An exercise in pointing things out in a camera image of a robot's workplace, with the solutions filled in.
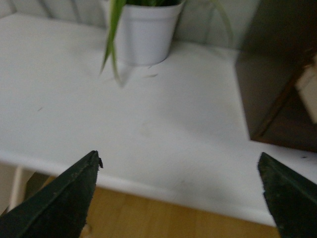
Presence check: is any white table leg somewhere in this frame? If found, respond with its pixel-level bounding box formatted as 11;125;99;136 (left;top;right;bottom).
7;166;25;212

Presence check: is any white drawer handle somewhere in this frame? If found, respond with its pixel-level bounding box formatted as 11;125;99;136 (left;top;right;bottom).
295;55;317;124

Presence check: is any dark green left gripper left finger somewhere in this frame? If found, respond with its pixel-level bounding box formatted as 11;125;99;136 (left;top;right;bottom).
0;151;103;238

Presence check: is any green striped spider plant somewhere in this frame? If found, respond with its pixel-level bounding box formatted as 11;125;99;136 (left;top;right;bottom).
99;0;235;88

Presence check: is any top wooden drawer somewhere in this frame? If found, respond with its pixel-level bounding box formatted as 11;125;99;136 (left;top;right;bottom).
257;53;317;152

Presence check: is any brown wooden drawer cabinet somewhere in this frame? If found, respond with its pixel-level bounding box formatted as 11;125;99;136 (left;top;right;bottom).
235;0;317;141

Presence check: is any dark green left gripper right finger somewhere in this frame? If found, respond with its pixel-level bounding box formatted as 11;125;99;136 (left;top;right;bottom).
258;152;317;238

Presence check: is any white plant pot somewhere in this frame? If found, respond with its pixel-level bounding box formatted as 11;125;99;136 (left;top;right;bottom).
108;0;186;66

